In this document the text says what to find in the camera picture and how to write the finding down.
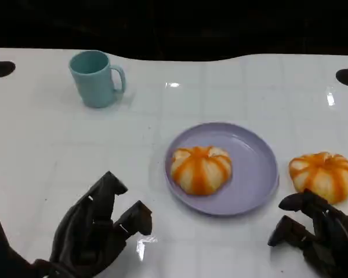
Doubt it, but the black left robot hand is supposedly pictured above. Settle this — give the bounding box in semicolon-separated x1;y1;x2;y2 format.
0;170;153;278

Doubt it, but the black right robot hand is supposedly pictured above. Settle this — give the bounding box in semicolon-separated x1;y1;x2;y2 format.
267;189;348;278

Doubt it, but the orange and white bread roll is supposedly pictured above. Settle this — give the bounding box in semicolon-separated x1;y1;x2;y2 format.
170;146;233;196
288;151;348;204

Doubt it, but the lilac plate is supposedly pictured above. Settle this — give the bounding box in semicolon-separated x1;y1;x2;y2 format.
164;122;280;217

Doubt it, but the pale green mug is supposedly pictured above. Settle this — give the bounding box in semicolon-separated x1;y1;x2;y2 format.
68;50;126;109

